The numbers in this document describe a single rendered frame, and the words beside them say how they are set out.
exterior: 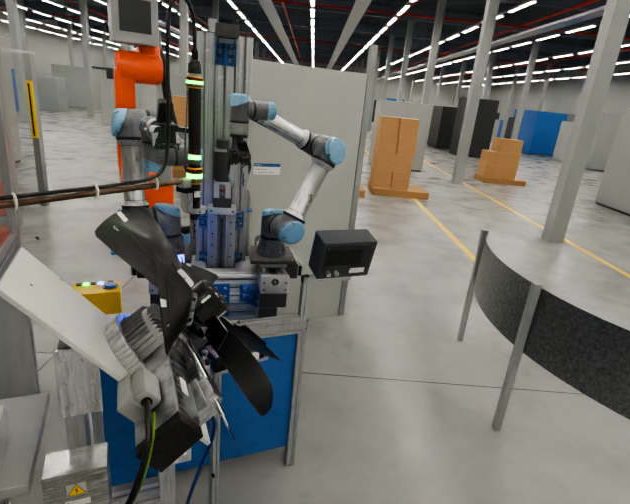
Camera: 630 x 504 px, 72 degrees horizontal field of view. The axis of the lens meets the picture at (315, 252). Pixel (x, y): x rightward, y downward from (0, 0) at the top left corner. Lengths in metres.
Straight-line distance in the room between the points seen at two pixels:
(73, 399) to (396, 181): 8.66
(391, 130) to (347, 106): 5.97
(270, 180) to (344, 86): 0.87
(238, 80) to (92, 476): 1.65
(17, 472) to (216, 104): 1.59
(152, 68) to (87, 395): 4.34
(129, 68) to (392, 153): 5.73
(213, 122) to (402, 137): 7.42
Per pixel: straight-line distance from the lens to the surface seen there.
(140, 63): 5.30
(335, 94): 3.38
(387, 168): 9.44
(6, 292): 1.13
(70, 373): 1.30
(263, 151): 3.21
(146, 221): 1.37
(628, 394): 2.52
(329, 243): 1.83
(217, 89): 2.19
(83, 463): 1.40
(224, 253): 2.29
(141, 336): 1.27
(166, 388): 1.11
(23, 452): 1.46
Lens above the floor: 1.79
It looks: 19 degrees down
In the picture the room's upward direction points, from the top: 6 degrees clockwise
